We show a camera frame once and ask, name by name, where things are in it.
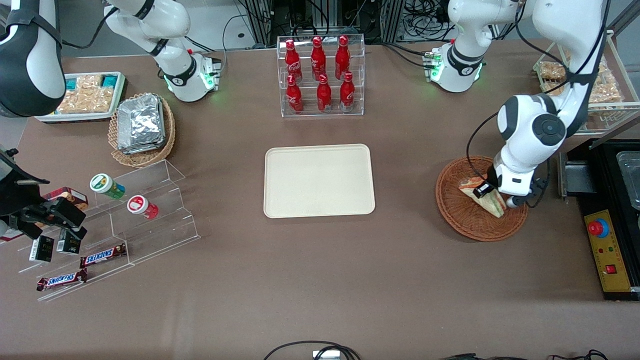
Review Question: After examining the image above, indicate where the black looped floor cable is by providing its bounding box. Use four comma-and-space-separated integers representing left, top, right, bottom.
263, 341, 362, 360

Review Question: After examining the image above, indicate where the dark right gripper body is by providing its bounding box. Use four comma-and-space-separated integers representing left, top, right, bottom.
0, 149, 51, 217

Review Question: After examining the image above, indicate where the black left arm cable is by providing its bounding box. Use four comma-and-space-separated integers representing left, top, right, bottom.
466, 0, 608, 183

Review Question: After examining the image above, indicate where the aluminium frame rack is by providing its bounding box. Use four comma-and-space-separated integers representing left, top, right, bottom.
242, 0, 406, 47

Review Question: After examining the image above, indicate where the small black box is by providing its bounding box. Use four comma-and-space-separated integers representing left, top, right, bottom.
28, 235, 55, 264
56, 229, 82, 256

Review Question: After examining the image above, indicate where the triangular sandwich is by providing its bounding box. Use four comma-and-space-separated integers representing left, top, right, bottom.
458, 176, 507, 219

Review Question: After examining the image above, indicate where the grey metal bracket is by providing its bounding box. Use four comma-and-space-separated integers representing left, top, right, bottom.
557, 152, 598, 201

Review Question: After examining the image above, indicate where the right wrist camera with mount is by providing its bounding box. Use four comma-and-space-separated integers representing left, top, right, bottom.
10, 210, 48, 241

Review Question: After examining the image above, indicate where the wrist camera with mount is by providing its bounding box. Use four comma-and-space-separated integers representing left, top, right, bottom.
506, 196, 543, 209
10, 210, 48, 241

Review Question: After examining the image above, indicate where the yellow emergency stop box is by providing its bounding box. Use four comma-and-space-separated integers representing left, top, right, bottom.
584, 209, 633, 293

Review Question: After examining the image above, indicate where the white wire rack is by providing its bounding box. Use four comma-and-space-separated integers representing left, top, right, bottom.
532, 30, 640, 136

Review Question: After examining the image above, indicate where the snickers chocolate bar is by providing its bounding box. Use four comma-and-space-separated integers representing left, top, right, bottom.
36, 269, 89, 292
80, 243, 127, 269

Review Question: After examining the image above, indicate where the beige cracker snack bag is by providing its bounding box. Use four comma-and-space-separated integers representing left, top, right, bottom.
56, 75, 115, 114

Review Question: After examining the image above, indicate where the green white-lid cup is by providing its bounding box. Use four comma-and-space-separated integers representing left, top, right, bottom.
89, 173, 126, 200

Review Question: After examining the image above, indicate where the red cola bottle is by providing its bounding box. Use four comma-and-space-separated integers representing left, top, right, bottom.
284, 39, 303, 83
316, 74, 332, 113
334, 35, 351, 81
285, 74, 304, 114
339, 72, 356, 112
310, 36, 327, 82

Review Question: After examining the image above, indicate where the white rectangular snack tray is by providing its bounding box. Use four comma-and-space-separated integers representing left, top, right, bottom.
35, 71, 128, 124

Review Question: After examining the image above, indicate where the red white-lid cup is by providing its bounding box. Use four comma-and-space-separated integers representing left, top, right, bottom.
126, 195, 160, 221

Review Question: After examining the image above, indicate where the black yellow control box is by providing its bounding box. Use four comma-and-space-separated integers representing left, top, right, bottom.
557, 137, 640, 302

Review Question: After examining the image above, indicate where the silver foil pack stack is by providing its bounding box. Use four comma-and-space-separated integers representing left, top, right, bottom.
116, 94, 167, 155

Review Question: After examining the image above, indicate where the brown round wicker basket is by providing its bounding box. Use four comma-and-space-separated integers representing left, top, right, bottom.
435, 155, 529, 243

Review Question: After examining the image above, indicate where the clear acrylic step shelf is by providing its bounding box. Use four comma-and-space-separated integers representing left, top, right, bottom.
17, 159, 201, 302

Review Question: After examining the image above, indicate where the clear acrylic bottle rack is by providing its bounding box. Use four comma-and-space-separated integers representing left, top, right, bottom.
276, 34, 366, 118

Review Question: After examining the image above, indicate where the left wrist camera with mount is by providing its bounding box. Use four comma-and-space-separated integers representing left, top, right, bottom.
506, 196, 543, 209

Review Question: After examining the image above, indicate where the red-brown chocolate box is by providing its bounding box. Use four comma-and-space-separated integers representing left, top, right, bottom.
42, 186, 89, 211

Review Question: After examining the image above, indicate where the beige plastic tray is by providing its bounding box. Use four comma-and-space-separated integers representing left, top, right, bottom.
263, 144, 376, 219

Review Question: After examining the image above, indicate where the tan oval wicker basket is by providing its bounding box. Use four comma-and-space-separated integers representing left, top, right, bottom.
108, 93, 177, 168

